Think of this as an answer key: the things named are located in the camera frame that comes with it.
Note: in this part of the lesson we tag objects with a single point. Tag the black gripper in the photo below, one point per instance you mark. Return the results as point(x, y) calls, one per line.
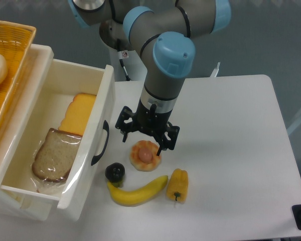
point(149, 122)

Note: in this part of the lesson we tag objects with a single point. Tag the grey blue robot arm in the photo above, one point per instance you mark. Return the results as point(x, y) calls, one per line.
point(164, 44)

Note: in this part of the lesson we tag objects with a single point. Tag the sausage bread roll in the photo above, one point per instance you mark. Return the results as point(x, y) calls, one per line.
point(143, 156)

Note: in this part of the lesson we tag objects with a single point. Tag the dark purple round fruit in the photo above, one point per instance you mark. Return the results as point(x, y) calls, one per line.
point(115, 172)

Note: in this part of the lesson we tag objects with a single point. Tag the yellow bell pepper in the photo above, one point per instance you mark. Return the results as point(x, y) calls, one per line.
point(177, 189)

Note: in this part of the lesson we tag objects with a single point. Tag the yellow banana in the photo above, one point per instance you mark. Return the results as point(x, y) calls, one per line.
point(138, 196)

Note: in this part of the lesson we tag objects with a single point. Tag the white open drawer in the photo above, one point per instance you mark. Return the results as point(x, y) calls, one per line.
point(64, 80)

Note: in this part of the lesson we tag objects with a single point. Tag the brown bread slice in plastic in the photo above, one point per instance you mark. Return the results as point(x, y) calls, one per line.
point(55, 157)

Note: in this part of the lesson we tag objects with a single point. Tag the white drawer cabinet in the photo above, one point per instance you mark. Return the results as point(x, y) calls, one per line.
point(33, 74)

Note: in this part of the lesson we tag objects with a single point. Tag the yellow wicker basket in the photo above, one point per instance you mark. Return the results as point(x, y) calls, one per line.
point(15, 42)

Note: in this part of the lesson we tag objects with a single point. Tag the black drawer handle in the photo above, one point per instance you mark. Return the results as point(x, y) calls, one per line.
point(102, 144)

